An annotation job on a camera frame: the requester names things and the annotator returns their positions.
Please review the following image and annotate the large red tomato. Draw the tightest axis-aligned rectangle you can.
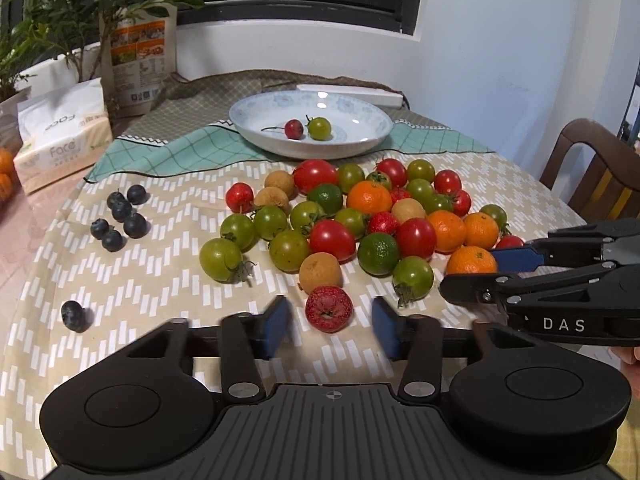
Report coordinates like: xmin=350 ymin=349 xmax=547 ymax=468
xmin=495 ymin=234 xmax=525 ymax=249

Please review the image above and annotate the lone blueberry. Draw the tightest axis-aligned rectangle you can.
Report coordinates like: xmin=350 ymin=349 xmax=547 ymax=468
xmin=61 ymin=300 xmax=87 ymax=333

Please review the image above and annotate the wooden chair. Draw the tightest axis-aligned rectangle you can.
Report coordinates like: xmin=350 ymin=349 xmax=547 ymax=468
xmin=540 ymin=118 xmax=640 ymax=223

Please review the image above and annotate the red textured strawberry fruit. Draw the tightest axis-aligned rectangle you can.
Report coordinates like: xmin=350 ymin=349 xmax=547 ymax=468
xmin=305 ymin=286 xmax=354 ymax=334

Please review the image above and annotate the olive checked cloth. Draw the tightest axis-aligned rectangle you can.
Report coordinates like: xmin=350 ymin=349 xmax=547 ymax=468
xmin=117 ymin=69 xmax=442 ymax=143

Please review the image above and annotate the green tomato front left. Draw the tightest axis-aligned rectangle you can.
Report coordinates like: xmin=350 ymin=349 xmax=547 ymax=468
xmin=198 ymin=238 xmax=254 ymax=284

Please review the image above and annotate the beige chevron tablecloth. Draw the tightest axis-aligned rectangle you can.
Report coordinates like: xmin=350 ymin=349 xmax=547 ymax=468
xmin=0 ymin=148 xmax=640 ymax=480

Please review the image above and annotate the box of small oranges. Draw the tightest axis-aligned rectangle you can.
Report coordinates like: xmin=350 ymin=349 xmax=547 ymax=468
xmin=0 ymin=148 xmax=16 ymax=205

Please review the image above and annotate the teal checked cloth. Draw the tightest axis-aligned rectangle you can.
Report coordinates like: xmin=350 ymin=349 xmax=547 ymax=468
xmin=85 ymin=120 xmax=489 ymax=183

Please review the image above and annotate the tissue pack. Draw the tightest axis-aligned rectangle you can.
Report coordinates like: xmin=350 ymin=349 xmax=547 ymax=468
xmin=14 ymin=78 xmax=113 ymax=195

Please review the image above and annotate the brown longan fruit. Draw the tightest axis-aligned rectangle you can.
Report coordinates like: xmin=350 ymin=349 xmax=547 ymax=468
xmin=298 ymin=252 xmax=343 ymax=294

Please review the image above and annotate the green lime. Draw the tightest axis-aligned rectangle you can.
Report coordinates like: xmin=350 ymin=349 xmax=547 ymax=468
xmin=357 ymin=232 xmax=400 ymax=276

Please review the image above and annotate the printed paper bag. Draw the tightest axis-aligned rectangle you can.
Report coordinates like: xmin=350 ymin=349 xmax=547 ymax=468
xmin=101 ymin=4 xmax=177 ymax=117

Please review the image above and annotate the green tomato in bowl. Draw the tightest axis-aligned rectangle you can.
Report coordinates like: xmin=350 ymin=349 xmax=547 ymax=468
xmin=307 ymin=116 xmax=332 ymax=141

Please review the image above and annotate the small red cherry tomato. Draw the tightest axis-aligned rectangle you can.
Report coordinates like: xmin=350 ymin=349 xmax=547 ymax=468
xmin=262 ymin=119 xmax=305 ymax=140

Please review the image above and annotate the potted green plant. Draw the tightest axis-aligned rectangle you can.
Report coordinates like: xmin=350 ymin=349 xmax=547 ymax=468
xmin=0 ymin=0 xmax=206 ymax=111

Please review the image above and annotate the orange mandarin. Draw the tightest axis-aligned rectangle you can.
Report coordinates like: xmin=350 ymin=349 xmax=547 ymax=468
xmin=445 ymin=246 xmax=498 ymax=275

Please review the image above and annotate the white blue porcelain bowl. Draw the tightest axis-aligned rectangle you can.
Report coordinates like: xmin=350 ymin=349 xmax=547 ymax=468
xmin=229 ymin=90 xmax=394 ymax=160

